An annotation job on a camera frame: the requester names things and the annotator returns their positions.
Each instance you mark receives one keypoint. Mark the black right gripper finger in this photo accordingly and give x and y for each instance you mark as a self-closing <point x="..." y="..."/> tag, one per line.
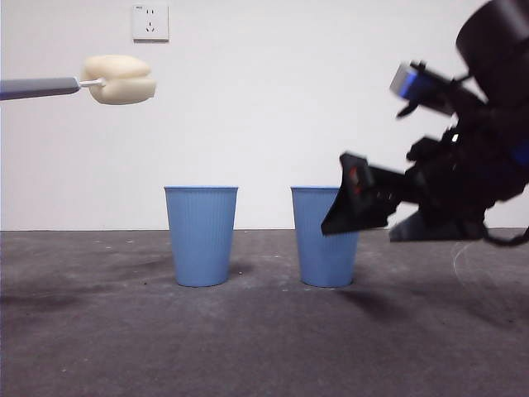
<point x="417" y="229"/>
<point x="363" y="202"/>

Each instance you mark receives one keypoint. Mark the blue ribbed plastic cup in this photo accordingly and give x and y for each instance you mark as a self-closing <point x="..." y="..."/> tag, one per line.
<point x="201" y="240"/>
<point x="318" y="256"/>

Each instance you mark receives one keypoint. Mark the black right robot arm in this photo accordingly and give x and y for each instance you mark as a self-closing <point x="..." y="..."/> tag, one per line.
<point x="496" y="49"/>

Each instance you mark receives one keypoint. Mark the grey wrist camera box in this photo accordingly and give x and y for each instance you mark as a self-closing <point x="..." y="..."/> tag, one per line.
<point x="407" y="84"/>

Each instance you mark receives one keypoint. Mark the white wall socket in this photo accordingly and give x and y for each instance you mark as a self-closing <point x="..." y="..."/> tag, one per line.
<point x="150" y="22"/>

